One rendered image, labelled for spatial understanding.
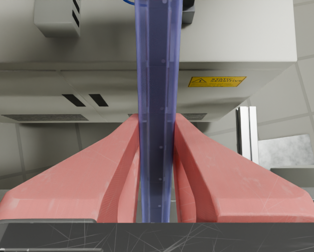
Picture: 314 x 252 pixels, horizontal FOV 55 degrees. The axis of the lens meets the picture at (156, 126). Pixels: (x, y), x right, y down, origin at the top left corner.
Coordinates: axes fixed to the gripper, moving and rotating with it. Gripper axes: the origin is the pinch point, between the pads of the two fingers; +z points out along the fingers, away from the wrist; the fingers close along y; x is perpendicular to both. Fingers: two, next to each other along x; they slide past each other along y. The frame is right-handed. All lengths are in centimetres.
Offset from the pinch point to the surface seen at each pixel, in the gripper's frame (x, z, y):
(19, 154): 60, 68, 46
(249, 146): 39, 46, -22
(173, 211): 7.0, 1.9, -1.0
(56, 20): 4.1, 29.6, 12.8
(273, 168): 61, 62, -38
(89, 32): 6.9, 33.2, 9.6
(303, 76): 41, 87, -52
